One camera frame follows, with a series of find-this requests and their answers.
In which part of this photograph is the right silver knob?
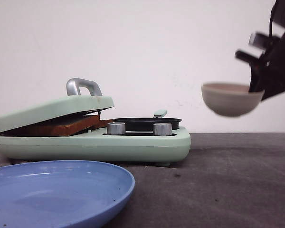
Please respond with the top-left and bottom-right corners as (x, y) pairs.
(153, 123), (172, 136)

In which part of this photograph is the toast slice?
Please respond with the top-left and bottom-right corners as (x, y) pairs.
(88, 119), (113, 131)
(0, 114), (100, 137)

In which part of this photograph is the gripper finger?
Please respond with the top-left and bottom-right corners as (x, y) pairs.
(261, 80), (285, 101)

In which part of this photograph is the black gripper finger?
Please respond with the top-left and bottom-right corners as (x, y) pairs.
(249, 66), (263, 93)

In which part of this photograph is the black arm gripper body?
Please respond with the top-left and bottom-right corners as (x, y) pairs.
(250, 33), (285, 81)

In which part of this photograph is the silver knob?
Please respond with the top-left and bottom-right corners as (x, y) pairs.
(106, 122), (126, 135)
(153, 123), (172, 136)

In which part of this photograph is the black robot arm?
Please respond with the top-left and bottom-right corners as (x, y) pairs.
(249, 0), (285, 101)

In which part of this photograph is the mint green breakfast maker base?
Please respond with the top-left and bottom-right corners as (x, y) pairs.
(0, 127), (191, 164)

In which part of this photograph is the small black frying pan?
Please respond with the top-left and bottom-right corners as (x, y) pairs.
(112, 109), (182, 132)

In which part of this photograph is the beige ribbed bowl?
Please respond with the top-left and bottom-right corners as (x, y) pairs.
(201, 82), (265, 117)

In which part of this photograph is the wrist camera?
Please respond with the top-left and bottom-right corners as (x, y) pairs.
(235, 32), (280, 65)

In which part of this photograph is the left silver knob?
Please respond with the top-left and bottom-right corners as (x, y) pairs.
(106, 122), (126, 135)

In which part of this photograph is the blue plate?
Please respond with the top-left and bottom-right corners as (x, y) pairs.
(0, 161), (135, 228)

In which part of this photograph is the breakfast maker lid with plate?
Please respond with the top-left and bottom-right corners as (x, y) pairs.
(0, 78), (114, 133)

